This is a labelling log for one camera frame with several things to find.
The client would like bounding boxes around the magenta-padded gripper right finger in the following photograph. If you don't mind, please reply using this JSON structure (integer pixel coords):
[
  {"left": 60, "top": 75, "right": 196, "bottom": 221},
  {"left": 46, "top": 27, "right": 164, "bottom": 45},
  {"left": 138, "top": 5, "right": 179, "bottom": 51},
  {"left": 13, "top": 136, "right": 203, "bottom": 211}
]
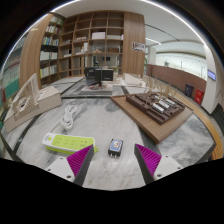
[{"left": 133, "top": 143, "right": 183, "bottom": 186}]

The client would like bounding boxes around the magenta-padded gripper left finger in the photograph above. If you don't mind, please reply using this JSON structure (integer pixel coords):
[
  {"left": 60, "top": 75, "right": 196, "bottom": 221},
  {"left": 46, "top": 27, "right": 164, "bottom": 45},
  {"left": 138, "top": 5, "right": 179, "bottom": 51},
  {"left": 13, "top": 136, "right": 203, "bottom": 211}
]
[{"left": 45, "top": 144, "right": 96, "bottom": 187}]

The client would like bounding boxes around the black charger block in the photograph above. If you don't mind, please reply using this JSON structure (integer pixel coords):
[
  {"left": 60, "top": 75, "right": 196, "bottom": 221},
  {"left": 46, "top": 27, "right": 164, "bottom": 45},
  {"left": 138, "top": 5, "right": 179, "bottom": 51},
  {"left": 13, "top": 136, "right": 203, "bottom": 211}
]
[{"left": 107, "top": 138, "right": 124, "bottom": 159}]

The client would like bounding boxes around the green and white power strip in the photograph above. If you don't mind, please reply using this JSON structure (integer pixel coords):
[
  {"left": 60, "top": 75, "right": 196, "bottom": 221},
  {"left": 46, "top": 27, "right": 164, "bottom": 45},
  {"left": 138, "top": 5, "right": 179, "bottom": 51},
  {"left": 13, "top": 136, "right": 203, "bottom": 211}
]
[{"left": 41, "top": 132, "right": 99, "bottom": 155}]

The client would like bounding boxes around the brown model on wooden board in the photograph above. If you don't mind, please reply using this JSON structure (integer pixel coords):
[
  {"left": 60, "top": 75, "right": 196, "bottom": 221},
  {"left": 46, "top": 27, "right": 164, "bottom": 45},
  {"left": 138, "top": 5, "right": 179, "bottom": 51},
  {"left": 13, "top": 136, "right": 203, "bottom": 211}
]
[{"left": 110, "top": 90, "right": 195, "bottom": 144}]

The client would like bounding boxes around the white architectural building model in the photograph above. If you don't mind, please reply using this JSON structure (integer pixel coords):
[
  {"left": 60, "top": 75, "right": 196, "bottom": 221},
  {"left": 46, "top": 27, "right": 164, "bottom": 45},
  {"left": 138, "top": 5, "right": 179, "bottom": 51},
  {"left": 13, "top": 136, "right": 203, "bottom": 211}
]
[{"left": 2, "top": 72, "right": 63, "bottom": 134}]

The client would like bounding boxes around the dark bin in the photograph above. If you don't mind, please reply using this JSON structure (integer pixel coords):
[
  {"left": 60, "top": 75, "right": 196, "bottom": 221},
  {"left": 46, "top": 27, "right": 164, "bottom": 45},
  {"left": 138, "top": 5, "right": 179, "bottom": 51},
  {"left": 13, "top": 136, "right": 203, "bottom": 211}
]
[{"left": 184, "top": 83, "right": 195, "bottom": 99}]

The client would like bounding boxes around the small white architectural model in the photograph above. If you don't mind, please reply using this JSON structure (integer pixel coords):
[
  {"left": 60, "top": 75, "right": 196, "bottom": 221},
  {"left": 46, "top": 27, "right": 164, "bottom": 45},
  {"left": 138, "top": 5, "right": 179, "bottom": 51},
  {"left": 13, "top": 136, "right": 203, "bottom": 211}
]
[{"left": 123, "top": 72, "right": 148, "bottom": 88}]

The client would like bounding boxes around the red bin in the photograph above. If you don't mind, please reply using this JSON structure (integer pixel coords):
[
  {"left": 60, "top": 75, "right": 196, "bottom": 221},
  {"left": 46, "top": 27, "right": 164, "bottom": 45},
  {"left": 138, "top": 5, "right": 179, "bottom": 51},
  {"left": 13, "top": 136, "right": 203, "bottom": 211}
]
[{"left": 194, "top": 88, "right": 205, "bottom": 106}]

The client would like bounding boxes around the black model on grey base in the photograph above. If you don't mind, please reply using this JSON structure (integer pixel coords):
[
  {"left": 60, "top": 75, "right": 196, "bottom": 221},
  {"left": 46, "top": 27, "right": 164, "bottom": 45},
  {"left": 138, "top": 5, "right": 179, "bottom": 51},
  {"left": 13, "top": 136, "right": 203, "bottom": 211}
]
[{"left": 79, "top": 66, "right": 115, "bottom": 96}]

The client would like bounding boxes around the dark bookshelf with books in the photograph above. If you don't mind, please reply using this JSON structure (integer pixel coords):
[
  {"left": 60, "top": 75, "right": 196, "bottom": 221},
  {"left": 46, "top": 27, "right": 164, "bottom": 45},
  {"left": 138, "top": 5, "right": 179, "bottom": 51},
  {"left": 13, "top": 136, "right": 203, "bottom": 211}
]
[{"left": 39, "top": 14, "right": 66, "bottom": 86}]

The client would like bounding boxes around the large bookcase with books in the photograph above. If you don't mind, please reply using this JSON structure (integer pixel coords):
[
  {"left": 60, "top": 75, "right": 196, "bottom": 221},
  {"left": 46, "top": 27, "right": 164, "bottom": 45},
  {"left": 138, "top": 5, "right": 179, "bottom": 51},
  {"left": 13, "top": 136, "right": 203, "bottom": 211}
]
[{"left": 0, "top": 36, "right": 29, "bottom": 111}]

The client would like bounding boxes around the wooden cubby shelf unit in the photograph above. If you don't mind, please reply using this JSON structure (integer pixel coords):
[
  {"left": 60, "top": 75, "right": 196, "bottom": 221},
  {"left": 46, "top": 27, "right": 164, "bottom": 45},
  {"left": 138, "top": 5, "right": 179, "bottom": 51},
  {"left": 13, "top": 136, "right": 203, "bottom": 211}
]
[{"left": 58, "top": 10, "right": 125, "bottom": 78}]

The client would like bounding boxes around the white power strip cable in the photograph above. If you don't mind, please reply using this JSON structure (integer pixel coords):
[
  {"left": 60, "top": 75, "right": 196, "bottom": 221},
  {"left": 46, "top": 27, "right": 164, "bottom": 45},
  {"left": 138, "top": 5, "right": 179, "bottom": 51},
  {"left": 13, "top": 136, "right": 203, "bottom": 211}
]
[{"left": 59, "top": 103, "right": 79, "bottom": 131}]

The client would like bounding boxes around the wall screen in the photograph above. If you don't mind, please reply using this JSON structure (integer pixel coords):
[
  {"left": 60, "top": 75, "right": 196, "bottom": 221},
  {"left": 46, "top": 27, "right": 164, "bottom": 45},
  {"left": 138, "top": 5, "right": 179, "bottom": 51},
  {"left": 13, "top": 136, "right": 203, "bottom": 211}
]
[{"left": 207, "top": 68, "right": 217, "bottom": 82}]

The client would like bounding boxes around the wall poster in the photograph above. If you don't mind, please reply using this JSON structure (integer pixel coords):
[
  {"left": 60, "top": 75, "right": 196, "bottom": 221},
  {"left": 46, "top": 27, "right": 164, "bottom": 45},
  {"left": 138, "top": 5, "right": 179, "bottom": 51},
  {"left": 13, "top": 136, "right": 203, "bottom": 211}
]
[{"left": 131, "top": 40, "right": 147, "bottom": 53}]

